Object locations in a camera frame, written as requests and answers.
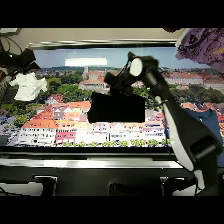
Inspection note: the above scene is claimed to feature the silver frame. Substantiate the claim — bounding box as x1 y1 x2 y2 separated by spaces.
0 155 224 197

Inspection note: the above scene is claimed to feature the black garment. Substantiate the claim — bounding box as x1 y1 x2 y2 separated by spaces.
86 91 147 125

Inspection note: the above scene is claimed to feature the purple garment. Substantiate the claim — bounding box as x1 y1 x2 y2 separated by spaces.
175 28 224 75

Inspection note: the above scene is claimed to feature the white garment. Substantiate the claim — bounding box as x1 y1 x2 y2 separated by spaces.
8 71 49 102

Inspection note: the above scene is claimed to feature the blue garment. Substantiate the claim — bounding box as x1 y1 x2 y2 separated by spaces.
165 108 224 168

